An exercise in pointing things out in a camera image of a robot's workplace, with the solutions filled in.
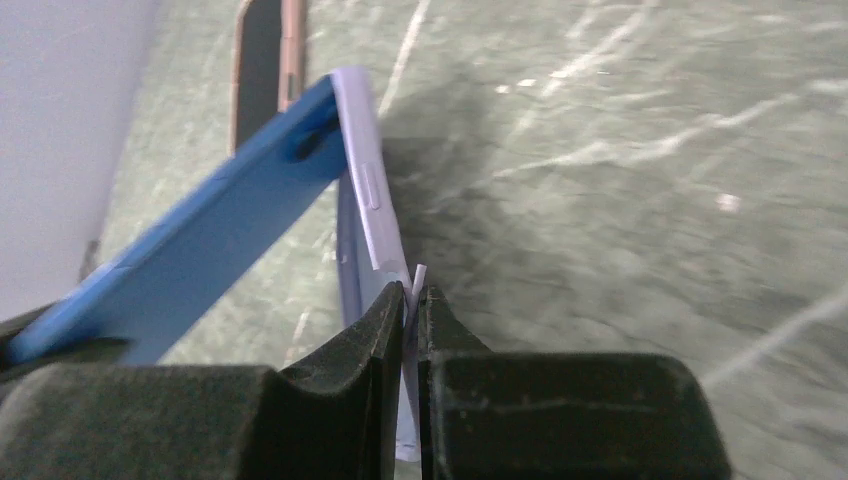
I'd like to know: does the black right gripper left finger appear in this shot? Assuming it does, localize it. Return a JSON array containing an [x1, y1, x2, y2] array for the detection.
[[1, 282, 405, 479]]

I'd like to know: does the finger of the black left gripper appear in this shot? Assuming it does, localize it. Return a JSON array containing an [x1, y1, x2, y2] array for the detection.
[[0, 301, 130, 392]]

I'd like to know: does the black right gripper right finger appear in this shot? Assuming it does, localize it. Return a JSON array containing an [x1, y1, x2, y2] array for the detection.
[[417, 285, 732, 479]]

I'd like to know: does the blue phone black screen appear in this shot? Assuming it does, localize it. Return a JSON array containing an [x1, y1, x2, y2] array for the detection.
[[2, 77, 347, 366]]

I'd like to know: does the lilac phone case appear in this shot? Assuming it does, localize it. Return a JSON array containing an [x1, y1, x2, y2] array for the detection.
[[330, 66, 426, 462]]

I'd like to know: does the pink cased phone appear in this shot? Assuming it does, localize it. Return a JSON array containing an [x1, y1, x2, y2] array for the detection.
[[230, 0, 307, 152]]

